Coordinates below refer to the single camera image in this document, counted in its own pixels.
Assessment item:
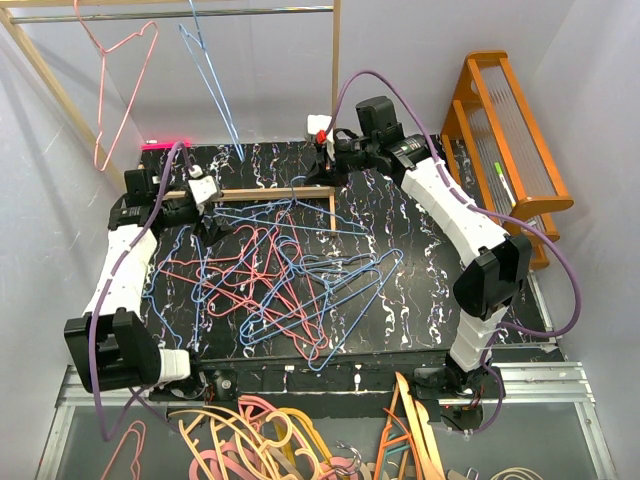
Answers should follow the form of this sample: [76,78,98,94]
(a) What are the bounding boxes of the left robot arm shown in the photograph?
[64,165,225,399]

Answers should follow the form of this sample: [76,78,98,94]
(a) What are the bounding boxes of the light blue wire hanger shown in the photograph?
[178,0,245,162]

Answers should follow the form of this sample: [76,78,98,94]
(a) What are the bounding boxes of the wooden hangers pile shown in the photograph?
[372,370,539,480]

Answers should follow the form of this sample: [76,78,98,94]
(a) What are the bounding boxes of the pink plastic marker strip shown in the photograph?
[141,140,192,151]

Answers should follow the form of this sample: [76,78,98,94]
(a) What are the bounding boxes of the metal hanging rod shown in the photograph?
[9,5,335,25]

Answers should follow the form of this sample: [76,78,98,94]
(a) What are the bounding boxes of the orange wooden shelf rack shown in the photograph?
[441,50,574,242]

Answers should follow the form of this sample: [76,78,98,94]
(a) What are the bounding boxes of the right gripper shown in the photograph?
[303,136,379,188]

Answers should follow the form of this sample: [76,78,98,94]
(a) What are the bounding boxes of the wooden clothes rack frame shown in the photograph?
[1,1,342,216]

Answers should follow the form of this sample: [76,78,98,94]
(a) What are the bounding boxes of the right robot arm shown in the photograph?
[304,96,532,397]

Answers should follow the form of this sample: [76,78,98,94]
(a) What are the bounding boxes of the green white pen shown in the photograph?
[494,162,516,207]

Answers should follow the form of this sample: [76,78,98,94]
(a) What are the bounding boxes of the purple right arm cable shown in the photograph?
[329,69,585,436]

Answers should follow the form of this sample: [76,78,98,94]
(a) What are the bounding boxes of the pile of plastic hangers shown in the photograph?
[169,395,374,479]

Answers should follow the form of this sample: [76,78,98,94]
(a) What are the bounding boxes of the tangled blue wire hangers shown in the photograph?
[142,193,404,371]

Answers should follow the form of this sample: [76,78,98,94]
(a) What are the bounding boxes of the tangled pink wire hangers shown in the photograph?
[155,210,329,361]

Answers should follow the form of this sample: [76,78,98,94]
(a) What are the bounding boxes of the pink wire hanger hung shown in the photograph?
[73,0,160,172]

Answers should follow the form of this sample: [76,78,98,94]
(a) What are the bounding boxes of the pink hanger on glass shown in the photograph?
[99,419,147,480]

